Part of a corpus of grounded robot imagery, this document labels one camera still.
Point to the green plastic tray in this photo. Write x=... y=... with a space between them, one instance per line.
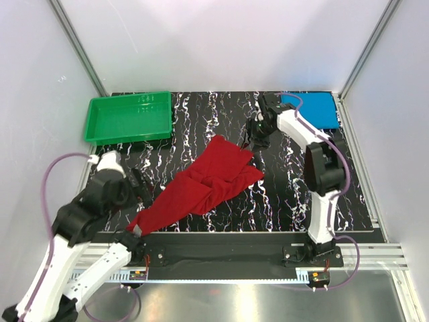
x=129 y=118

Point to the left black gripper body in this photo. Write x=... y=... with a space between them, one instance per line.
x=128 y=198

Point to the aluminium corner post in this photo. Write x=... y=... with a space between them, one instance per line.
x=67 y=26
x=376 y=34

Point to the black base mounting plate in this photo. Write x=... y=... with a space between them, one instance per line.
x=233 y=256

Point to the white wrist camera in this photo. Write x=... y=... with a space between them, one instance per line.
x=108 y=161
x=259 y=116

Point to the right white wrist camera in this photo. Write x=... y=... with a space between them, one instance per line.
x=259 y=116

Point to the left aluminium corner post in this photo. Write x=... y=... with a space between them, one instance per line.
x=67 y=26

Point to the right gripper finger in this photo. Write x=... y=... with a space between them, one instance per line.
x=261 y=143
x=248 y=142

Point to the right small connector board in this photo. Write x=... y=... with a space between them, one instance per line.
x=322 y=277

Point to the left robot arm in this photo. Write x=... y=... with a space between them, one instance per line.
x=54 y=294

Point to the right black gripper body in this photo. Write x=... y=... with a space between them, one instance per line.
x=263 y=131

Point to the red t shirt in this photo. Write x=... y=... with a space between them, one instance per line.
x=220 y=173

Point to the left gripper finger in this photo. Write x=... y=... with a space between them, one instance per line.
x=135 y=177
x=145 y=190

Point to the folded blue t shirt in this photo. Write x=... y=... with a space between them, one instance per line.
x=318 y=108

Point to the right aluminium corner post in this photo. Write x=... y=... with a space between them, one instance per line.
x=376 y=34

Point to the left small connector board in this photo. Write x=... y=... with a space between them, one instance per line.
x=138 y=275

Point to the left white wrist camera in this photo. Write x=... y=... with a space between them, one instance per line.
x=108 y=161

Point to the small connector board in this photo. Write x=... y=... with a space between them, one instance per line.
x=138 y=275
x=322 y=277

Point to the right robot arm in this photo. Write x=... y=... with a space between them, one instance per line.
x=326 y=172

